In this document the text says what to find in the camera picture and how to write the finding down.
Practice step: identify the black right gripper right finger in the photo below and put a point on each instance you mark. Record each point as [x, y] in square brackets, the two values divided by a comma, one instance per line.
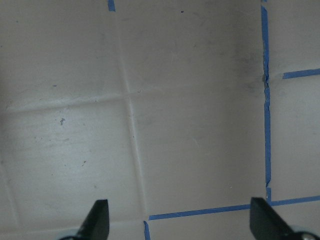
[265, 223]

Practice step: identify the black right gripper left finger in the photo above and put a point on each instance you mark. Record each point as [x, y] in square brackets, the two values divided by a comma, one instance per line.
[96, 225]

